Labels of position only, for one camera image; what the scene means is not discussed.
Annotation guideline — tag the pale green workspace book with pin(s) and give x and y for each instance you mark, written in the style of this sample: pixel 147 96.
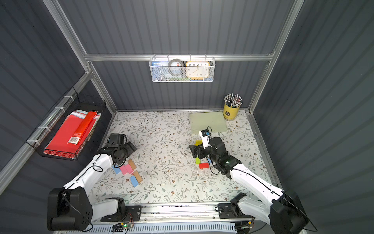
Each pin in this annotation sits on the pale green workspace book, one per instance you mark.
pixel 200 121

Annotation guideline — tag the red block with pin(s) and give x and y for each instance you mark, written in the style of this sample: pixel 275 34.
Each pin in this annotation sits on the red block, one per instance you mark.
pixel 204 165

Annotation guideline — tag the blue block front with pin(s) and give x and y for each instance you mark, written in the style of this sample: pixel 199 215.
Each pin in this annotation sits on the blue block front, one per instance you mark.
pixel 134 181

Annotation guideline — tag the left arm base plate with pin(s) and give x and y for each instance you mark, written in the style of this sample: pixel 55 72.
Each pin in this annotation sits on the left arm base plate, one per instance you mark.
pixel 124 214

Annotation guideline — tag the pink block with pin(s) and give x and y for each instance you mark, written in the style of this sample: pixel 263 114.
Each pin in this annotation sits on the pink block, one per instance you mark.
pixel 129 169
pixel 123 170

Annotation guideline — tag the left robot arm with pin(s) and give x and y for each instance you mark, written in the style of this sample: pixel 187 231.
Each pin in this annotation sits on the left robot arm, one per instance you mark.
pixel 69 207

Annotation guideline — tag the tan block front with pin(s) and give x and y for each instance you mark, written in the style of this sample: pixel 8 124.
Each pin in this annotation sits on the tan block front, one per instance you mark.
pixel 137 176

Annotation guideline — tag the red long box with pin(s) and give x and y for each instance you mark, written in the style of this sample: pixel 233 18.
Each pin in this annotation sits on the red long box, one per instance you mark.
pixel 86 119

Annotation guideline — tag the grey tape roll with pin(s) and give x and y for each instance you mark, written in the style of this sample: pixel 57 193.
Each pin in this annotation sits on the grey tape roll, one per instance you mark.
pixel 175 67

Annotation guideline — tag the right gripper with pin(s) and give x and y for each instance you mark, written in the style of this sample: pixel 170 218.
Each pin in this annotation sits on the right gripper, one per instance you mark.
pixel 200 150

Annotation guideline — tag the yellow block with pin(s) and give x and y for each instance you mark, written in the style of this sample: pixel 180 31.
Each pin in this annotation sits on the yellow block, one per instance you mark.
pixel 198 142

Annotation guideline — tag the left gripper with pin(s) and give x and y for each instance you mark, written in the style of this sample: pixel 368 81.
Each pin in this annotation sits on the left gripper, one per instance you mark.
pixel 127 149

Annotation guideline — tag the tan block middle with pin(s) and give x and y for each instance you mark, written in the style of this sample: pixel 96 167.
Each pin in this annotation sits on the tan block middle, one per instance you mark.
pixel 131 164

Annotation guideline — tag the white remote control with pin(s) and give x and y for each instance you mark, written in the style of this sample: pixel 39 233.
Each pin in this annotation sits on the white remote control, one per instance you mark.
pixel 118 129

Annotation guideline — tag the black wire side basket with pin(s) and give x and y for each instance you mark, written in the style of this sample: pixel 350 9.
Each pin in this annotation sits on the black wire side basket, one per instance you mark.
pixel 47 130

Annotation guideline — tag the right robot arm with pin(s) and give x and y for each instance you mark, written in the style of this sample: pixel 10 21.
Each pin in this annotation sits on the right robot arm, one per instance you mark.
pixel 281 210

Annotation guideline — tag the tan block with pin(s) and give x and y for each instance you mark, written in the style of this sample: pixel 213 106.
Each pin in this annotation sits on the tan block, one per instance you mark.
pixel 131 164
pixel 137 176

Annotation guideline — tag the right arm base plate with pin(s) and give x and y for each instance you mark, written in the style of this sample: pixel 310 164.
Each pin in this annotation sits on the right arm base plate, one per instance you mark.
pixel 229 211

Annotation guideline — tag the yellow square clock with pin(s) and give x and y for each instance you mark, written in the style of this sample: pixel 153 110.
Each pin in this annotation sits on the yellow square clock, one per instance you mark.
pixel 197 70

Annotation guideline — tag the red folder stack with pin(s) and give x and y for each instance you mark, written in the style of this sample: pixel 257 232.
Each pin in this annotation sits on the red folder stack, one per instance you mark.
pixel 59 146

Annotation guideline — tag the white wire wall basket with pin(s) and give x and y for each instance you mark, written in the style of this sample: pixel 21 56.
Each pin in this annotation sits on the white wire wall basket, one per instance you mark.
pixel 159 69

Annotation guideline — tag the yellow pen cup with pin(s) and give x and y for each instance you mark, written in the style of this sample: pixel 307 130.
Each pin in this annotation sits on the yellow pen cup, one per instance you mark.
pixel 232 105

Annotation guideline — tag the green circuit board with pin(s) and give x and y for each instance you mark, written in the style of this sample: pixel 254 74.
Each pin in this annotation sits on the green circuit board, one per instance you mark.
pixel 122 227

